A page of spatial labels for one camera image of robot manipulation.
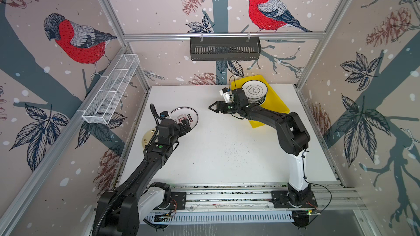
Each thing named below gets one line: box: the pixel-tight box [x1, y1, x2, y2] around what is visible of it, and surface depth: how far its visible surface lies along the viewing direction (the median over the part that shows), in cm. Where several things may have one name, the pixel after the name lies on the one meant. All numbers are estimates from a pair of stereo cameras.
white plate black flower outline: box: [241, 79, 268, 105], surface depth 112 cm
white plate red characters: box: [169, 106, 200, 130], surface depth 106 cm
